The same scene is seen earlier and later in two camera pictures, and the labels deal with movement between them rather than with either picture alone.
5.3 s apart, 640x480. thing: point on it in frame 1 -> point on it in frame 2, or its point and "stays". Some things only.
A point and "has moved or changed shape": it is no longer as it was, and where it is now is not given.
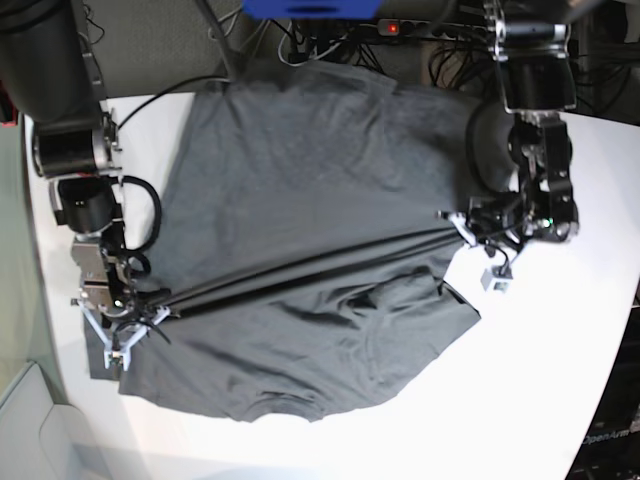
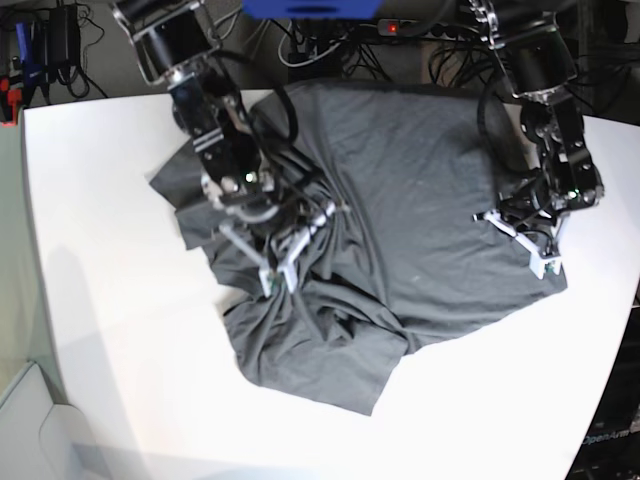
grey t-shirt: (300, 239) has moved or changed shape
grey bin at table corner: (42, 437) stays
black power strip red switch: (410, 27) stays
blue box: (312, 9) stays
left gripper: (127, 301) -> (272, 216)
